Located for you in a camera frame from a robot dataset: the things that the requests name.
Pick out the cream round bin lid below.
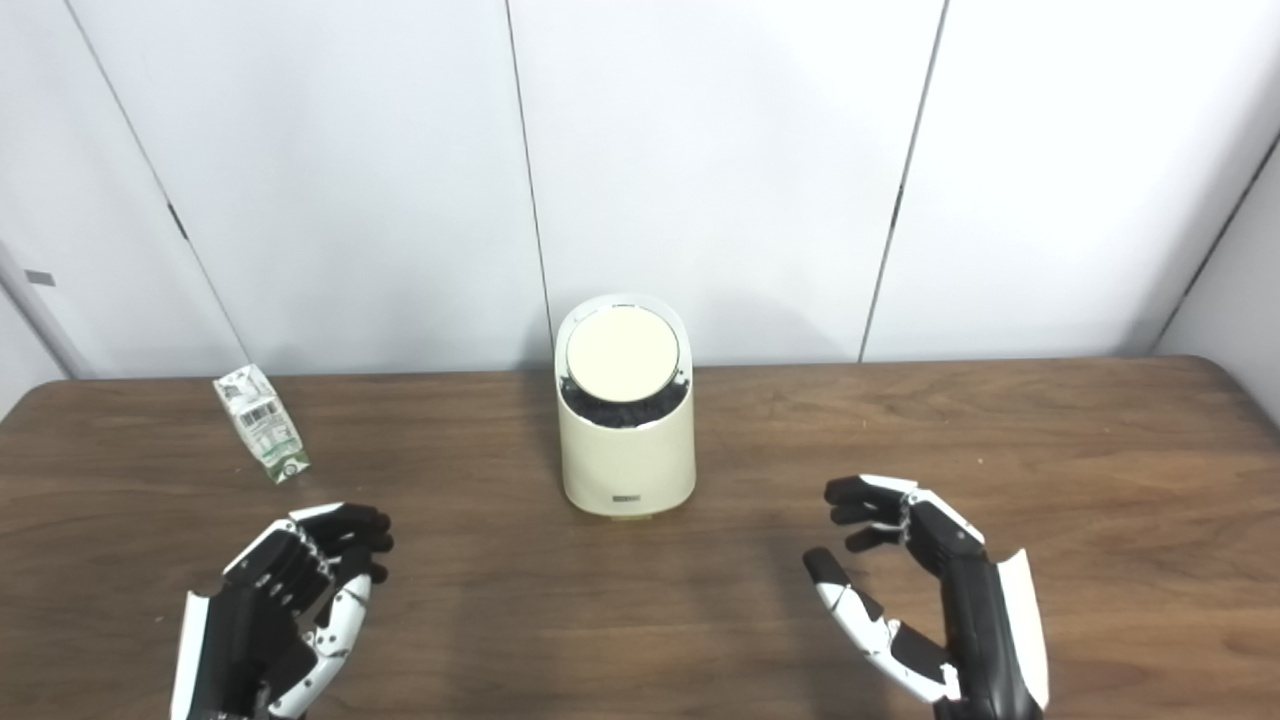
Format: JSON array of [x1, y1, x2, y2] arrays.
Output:
[[566, 306, 681, 404]]

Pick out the black bin liner bag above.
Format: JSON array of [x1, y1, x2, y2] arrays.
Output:
[[560, 372, 691, 429]]

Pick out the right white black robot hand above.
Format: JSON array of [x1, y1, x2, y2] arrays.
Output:
[[803, 474, 1051, 720]]

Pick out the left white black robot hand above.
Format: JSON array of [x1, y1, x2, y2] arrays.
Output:
[[170, 502, 394, 720]]

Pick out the cream-colored trash bin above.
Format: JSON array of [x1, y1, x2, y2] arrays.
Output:
[[554, 293, 697, 521]]

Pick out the white green milk carton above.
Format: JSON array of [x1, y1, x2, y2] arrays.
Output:
[[213, 364, 311, 485]]

